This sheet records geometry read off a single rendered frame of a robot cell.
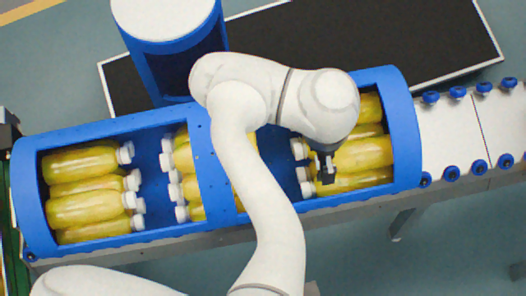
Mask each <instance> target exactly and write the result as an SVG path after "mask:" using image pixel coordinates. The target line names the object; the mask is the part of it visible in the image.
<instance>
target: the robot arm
mask: <svg viewBox="0 0 526 296"><path fill-rule="evenodd" d="M189 89H190V91H191V95H192V96H193V97H194V99H195V100H196V101H197V103H198V104H199V105H200V106H202V107H203V108H205V109H208V112H209V115H210V117H211V127H210V131H211V139H212V143H213V146H214V148H215V152H216V155H217V157H218V159H219V162H221V164H222V165H223V168H224V170H225V172H226V174H227V175H228V178H229V181H230V182H231V183H232V184H233V186H234V188H235V190H236V193H237V195H238V197H239V198H240V200H241V202H242V205H243V207H245V209H246V211H247V213H248V214H249V216H250V218H251V222H252V224H253V226H254V229H255V231H256V234H257V238H258V245H257V249H256V251H255V252H254V254H253V256H252V258H251V260H250V261H249V263H248V264H247V267H246V268H245V270H244V271H243V273H242V274H241V275H240V277H238V279H237V280H236V281H235V283H234V284H233V286H232V287H231V289H230V290H229V291H228V293H227V295H226V296H303V285H304V280H305V270H306V244H305V238H304V233H303V230H302V226H301V223H300V219H299V218H298V215H297V213H296V211H294V209H293V207H292V204H291V203H290V201H289V199H288V198H287V197H286V195H285V194H284V191H283V189H282V188H280V186H279V184H278V183H277V182H276V181H275V178H274V176H273V175H272V173H271V172H270V171H269V170H268V169H267V168H266V165H265V163H264V162H263V160H262V159H261V157H260V156H259V155H258V152H256V151H255V149H254V148H253V146H252V144H251V142H250V141H249V139H248V137H247V134H248V133H251V132H254V131H255V130H256V129H258V128H259V127H262V126H264V125H265V124H266V123H271V124H275V125H279V126H282V127H287V128H289V129H292V131H295V132H299V133H301V134H302V135H303V138H304V140H305V141H307V144H308V146H309V147H310V151H313V150H314V151H315V152H316V158H317V160H318V161H319V170H317V173H316V182H322V185H323V186H326V185H331V184H334V183H335V177H336V173H338V169H337V166H336V165H335V164H332V159H333V158H334V157H335V152H336V151H337V150H338V149H339V148H340V147H341V146H342V145H343V144H344V143H345V142H346V140H347V138H348V134H349V133H350V132H351V131H352V130H353V129H354V126H355V125H356V123H357V120H358V116H359V111H360V95H359V91H358V89H357V87H356V85H355V83H354V80H353V79H352V77H351V76H350V75H348V74H347V73H346V72H342V71H340V70H337V69H336V68H322V69H318V70H300V69H294V68H291V67H286V66H282V65H280V64H278V63H276V62H272V61H271V60H269V59H265V58H260V57H256V56H252V55H248V54H244V53H233V52H216V53H208V54H207V55H205V56H204V57H203V58H201V59H199V60H197V61H196V63H195V64H194V66H193V68H192V70H191V74H190V77H189ZM30 296H191V295H188V294H183V293H180V292H178V291H176V290H174V289H170V288H169V287H166V286H164V285H161V284H160V283H157V282H154V281H151V280H147V279H143V278H140V277H135V276H134V275H129V274H126V273H122V272H118V271H112V270H110V269H106V268H102V267H97V266H91V265H78V266H72V265H69V266H61V267H58V268H55V267H54V268H53V269H51V270H50V271H48V272H47V273H45V274H42V275H41V276H40V277H39V278H38V279H37V280H36V283H35V284H34V286H33V288H32V291H31V293H30Z"/></svg>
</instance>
